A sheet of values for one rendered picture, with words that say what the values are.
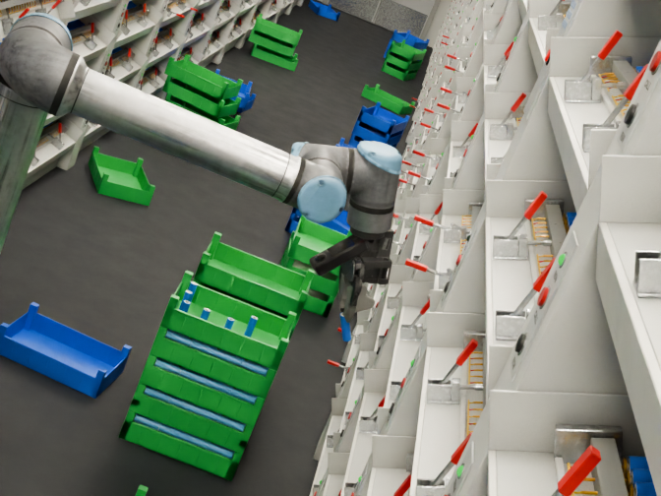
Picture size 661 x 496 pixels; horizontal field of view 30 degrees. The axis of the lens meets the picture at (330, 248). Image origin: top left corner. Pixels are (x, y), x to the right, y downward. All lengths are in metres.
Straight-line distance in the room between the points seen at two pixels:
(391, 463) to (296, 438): 1.66
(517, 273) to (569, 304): 0.47
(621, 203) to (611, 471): 0.19
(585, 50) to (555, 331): 0.71
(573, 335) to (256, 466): 2.31
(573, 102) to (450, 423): 0.40
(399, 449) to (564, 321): 0.85
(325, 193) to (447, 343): 0.61
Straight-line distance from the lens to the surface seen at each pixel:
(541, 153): 1.63
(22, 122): 2.36
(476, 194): 2.36
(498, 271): 1.42
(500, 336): 1.21
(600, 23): 1.61
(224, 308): 3.14
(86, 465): 2.97
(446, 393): 1.52
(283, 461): 3.30
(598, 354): 0.96
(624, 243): 0.87
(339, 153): 2.39
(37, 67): 2.19
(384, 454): 1.77
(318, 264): 2.46
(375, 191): 2.40
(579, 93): 1.42
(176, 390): 3.03
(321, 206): 2.24
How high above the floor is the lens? 1.53
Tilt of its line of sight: 18 degrees down
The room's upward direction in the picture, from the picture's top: 22 degrees clockwise
